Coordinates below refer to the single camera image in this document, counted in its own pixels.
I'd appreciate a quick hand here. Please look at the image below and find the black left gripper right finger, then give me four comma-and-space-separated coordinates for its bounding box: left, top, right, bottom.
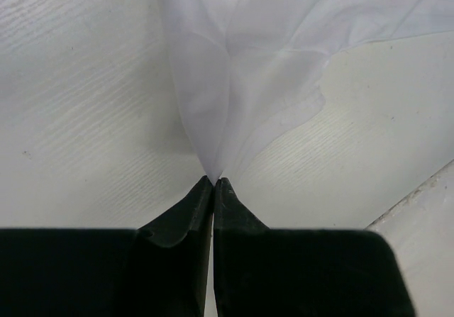
214, 178, 416, 316

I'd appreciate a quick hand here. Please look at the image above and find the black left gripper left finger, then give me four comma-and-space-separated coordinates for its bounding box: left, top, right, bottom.
1, 177, 214, 316

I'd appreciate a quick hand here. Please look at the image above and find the white t shirt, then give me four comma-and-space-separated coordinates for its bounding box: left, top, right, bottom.
158, 0, 453, 182

